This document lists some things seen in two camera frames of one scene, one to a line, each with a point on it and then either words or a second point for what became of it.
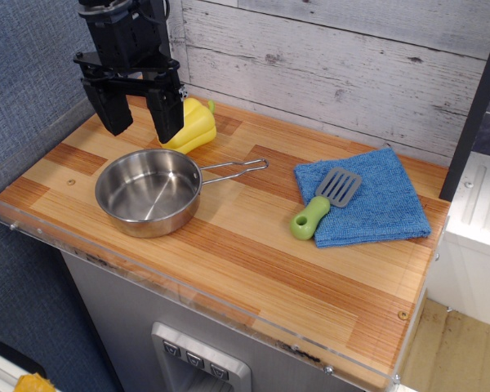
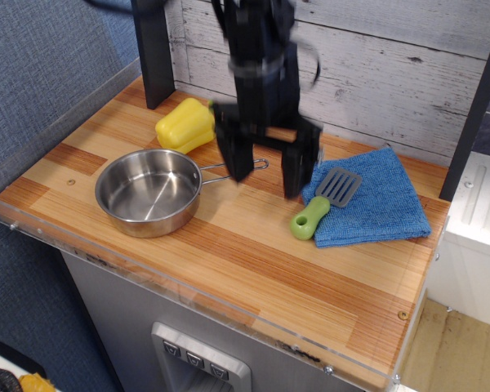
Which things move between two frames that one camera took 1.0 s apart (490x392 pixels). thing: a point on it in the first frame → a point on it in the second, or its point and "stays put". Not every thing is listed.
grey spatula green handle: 336,189 stays put
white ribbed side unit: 469,277 stays put
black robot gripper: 132,54 → 267,111
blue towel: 384,206 stays put
